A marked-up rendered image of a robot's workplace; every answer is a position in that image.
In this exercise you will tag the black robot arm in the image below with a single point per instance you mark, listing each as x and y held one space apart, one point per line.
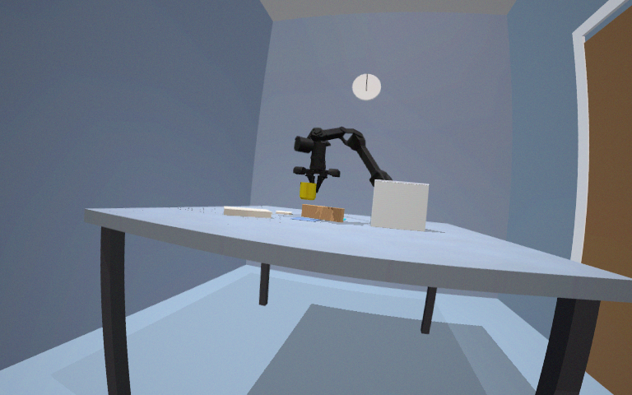
317 141

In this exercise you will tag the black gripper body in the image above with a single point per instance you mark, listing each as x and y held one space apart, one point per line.
317 163

